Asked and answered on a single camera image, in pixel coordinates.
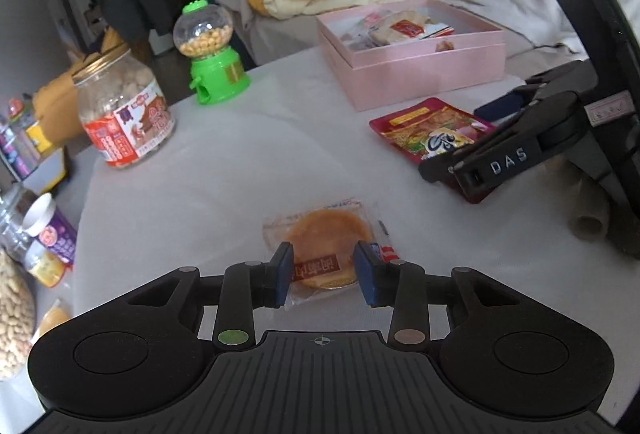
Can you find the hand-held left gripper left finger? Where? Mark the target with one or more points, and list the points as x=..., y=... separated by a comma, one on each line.
x=285, y=275

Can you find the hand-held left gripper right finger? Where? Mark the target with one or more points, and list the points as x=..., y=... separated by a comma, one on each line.
x=365, y=279

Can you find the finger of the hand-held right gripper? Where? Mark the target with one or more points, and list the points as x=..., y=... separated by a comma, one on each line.
x=505, y=158
x=505, y=102

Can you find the round cake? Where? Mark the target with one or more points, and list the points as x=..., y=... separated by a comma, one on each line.
x=325, y=229

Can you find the maroon snack packet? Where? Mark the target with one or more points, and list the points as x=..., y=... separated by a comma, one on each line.
x=425, y=123

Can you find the pink cardboard box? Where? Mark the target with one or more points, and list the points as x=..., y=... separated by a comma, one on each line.
x=415, y=68

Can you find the white and red snack packet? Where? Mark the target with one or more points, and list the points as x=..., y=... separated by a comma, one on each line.
x=402, y=27

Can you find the person's right hand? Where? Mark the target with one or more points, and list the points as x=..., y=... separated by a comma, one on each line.
x=585, y=209

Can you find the brown snack piece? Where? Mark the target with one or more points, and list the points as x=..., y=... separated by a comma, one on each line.
x=446, y=45

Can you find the small red and white packet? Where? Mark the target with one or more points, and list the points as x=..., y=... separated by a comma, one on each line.
x=440, y=31

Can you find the clear wrapped snack packets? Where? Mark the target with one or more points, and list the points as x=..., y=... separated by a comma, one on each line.
x=357, y=33

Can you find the green gumball dispenser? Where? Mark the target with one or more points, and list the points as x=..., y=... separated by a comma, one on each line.
x=215, y=73

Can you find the clear jar with red label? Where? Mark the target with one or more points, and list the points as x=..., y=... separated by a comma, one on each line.
x=125, y=113

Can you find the small yellow packet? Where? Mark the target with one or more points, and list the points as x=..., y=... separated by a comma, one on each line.
x=56, y=316
x=47, y=270

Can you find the purple and white cup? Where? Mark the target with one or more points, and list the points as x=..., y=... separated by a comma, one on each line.
x=55, y=234

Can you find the clear jar of peanuts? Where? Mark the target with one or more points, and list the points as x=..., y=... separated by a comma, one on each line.
x=12, y=314

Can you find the empty clear jar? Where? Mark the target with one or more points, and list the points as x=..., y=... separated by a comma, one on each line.
x=12, y=219

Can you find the yellow cloth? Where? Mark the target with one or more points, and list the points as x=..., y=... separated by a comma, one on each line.
x=55, y=103

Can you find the row of colourful bottles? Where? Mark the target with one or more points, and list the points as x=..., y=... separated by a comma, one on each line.
x=17, y=138

